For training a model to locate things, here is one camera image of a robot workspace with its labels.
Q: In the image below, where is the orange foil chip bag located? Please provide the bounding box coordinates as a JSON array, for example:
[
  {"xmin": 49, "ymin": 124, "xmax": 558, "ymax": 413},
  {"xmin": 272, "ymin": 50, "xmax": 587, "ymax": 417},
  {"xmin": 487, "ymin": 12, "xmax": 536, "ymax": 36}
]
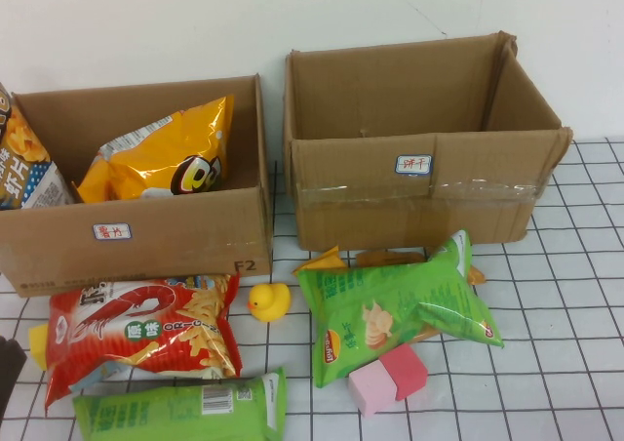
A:
[{"xmin": 75, "ymin": 94, "xmax": 235, "ymax": 205}]

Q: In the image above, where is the green snack bag with barcode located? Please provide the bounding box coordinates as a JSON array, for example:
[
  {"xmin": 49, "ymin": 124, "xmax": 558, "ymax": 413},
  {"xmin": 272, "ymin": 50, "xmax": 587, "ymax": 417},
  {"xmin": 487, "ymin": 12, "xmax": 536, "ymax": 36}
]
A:
[{"xmin": 71, "ymin": 366, "xmax": 288, "ymax": 441}]

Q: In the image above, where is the orange foil snack packet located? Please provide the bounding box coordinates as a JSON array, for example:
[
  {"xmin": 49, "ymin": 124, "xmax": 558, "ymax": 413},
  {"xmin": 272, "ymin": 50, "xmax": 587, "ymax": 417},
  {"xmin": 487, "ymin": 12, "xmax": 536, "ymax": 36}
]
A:
[{"xmin": 292, "ymin": 245, "xmax": 348, "ymax": 275}]

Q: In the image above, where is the orange brown snack packet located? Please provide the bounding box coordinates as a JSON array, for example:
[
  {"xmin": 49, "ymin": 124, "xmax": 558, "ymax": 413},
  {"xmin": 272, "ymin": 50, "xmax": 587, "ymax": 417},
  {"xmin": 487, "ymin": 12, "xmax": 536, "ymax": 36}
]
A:
[{"xmin": 354, "ymin": 249, "xmax": 426, "ymax": 267}]

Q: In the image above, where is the yellow foam cube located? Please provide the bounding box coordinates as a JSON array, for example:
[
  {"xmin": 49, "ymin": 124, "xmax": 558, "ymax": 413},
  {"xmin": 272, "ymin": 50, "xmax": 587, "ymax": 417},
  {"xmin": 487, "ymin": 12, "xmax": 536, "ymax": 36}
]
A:
[{"xmin": 27, "ymin": 324, "xmax": 51, "ymax": 373}]

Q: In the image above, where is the red shrimp stick bag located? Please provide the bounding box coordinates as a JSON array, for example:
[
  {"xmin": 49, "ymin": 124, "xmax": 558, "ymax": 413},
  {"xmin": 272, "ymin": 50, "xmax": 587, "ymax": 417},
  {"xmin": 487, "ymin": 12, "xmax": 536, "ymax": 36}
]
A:
[{"xmin": 43, "ymin": 273, "xmax": 244, "ymax": 416}]

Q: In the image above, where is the blue yellow prawn cracker bag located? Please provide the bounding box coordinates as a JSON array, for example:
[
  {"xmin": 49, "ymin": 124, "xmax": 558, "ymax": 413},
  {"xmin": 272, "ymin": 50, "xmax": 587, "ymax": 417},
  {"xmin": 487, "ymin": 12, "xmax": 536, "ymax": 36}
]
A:
[{"xmin": 0, "ymin": 83, "xmax": 75, "ymax": 212}]

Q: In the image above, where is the cardboard box with F2 print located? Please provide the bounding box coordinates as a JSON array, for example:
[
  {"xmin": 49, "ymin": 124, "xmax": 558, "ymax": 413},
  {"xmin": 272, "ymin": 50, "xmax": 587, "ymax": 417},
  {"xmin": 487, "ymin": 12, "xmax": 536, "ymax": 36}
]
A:
[{"xmin": 0, "ymin": 73, "xmax": 275, "ymax": 300}]

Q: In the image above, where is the yellow rubber duck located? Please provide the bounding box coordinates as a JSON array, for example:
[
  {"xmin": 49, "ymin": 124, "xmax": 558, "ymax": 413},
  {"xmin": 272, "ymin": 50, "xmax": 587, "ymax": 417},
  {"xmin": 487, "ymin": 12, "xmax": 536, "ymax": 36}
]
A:
[{"xmin": 246, "ymin": 283, "xmax": 293, "ymax": 324}]

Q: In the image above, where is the light pink foam cube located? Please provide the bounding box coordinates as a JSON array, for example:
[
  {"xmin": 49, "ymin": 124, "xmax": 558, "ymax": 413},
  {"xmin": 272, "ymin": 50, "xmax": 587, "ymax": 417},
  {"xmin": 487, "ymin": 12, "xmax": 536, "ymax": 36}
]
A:
[{"xmin": 347, "ymin": 360, "xmax": 402, "ymax": 419}]

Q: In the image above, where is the green Lay's chip bag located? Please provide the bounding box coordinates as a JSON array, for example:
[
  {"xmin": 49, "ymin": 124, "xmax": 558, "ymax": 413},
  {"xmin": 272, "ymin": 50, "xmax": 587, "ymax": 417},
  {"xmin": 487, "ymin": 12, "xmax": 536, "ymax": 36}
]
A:
[{"xmin": 295, "ymin": 228, "xmax": 505, "ymax": 389}]

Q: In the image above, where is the cardboard box with clear tape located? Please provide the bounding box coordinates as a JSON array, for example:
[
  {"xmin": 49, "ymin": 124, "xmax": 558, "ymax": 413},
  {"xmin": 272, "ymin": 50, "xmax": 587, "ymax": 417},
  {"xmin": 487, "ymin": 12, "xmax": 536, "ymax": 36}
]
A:
[{"xmin": 283, "ymin": 30, "xmax": 575, "ymax": 253}]

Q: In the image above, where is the dark pink foam cube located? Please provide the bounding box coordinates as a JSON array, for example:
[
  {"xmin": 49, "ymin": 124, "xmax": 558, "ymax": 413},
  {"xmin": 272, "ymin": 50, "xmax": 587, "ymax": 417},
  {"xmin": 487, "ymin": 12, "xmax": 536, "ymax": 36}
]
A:
[{"xmin": 378, "ymin": 341, "xmax": 429, "ymax": 402}]

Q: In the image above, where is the brown biscuit package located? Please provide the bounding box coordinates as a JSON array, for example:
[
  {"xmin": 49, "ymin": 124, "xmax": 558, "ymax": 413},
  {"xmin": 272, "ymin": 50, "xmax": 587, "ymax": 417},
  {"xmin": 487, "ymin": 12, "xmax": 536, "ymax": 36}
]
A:
[{"xmin": 411, "ymin": 324, "xmax": 444, "ymax": 348}]

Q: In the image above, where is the white grid tablecloth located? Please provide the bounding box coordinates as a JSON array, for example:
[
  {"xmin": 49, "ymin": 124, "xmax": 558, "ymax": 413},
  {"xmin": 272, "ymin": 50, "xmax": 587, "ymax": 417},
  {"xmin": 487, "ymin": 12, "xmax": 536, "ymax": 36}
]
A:
[{"xmin": 0, "ymin": 138, "xmax": 624, "ymax": 441}]

